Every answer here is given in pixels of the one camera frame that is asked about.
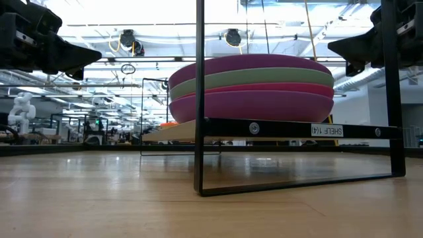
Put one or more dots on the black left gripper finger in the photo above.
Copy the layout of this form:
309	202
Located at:
76	74
69	54

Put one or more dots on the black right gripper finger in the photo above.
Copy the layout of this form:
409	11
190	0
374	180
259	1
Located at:
357	48
351	68

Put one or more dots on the pink opaque plate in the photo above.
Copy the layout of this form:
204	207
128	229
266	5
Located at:
281	87

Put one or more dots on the purple opaque plate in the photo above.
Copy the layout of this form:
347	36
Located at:
251	63

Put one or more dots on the magenta opaque plate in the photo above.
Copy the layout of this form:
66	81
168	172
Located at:
257	107

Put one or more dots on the orange transparent plate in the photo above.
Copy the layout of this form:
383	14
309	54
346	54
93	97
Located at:
168	124

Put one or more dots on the white shelf label sticker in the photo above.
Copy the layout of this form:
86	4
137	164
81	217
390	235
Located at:
327	130

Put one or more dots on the white robot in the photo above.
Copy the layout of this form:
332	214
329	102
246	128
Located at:
21	110

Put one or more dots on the black workstation frame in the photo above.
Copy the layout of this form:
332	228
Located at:
94	134

